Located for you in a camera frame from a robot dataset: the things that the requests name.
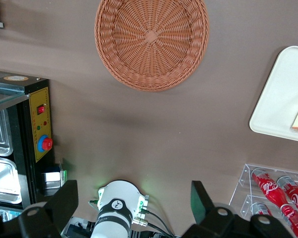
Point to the clear acrylic bottle rack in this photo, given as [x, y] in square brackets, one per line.
[241, 188]

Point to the small silver box green light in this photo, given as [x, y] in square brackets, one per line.
[52, 178]

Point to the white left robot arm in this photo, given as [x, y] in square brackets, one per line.
[116, 198]

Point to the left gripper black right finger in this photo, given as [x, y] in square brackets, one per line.
[201, 203]

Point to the brown round wicker basket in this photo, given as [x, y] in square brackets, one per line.
[151, 37]

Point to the cream plastic tray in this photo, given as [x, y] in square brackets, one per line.
[278, 99]

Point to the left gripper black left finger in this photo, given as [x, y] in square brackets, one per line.
[64, 198]

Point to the steel food pan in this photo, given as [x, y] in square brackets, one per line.
[2, 181]
[0, 129]

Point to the black food warmer cabinet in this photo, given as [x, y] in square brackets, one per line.
[39, 138]

